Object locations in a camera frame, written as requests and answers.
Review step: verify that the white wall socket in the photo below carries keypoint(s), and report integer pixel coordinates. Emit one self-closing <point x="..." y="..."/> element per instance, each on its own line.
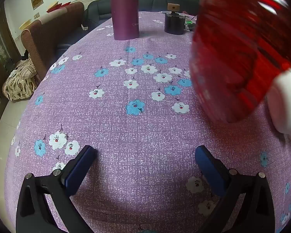
<point x="36" y="16"/>

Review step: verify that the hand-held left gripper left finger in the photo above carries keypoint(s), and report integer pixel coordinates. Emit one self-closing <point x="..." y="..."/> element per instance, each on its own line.
<point x="78" y="172"/>

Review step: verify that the black jar with cork stopper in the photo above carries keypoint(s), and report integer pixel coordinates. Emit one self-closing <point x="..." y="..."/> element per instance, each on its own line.
<point x="174" y="24"/>

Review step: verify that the purple thermos bottle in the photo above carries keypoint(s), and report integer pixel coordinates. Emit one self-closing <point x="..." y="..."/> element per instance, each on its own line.
<point x="125" y="12"/>

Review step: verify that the patterned beige cushion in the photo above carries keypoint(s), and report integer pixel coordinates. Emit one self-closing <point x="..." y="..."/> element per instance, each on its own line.
<point x="20" y="82"/>

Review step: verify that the wooden glass-panel cabinet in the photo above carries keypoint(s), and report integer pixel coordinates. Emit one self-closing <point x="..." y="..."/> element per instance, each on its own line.
<point x="0" y="53"/>

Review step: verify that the red folded paper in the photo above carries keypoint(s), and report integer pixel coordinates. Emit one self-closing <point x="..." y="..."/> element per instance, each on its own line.
<point x="63" y="5"/>

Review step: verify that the purple floral tablecloth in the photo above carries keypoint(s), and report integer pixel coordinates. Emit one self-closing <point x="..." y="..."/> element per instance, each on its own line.
<point x="135" y="131"/>

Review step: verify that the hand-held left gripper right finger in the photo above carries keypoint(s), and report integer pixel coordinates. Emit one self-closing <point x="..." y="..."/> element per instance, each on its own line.
<point x="209" y="172"/>

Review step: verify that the black leather sofa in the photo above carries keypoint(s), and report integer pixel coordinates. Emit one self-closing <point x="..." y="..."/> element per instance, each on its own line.
<point x="99" y="9"/>

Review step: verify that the green packet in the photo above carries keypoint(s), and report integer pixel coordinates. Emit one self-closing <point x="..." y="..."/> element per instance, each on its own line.
<point x="190" y="24"/>

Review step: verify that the yellow wall plaque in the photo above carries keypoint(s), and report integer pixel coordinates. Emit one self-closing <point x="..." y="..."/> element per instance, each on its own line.
<point x="37" y="1"/>

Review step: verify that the yellow flat object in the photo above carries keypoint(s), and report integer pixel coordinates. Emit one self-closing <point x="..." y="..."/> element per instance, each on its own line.
<point x="52" y="5"/>

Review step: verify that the white bowl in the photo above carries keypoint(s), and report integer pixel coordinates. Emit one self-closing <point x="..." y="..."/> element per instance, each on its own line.
<point x="287" y="102"/>

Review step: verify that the red plate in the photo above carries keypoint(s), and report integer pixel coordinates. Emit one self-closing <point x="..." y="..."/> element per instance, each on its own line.
<point x="228" y="53"/>

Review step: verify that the brown fabric sofa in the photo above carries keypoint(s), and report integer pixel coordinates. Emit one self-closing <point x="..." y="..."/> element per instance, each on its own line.
<point x="53" y="29"/>

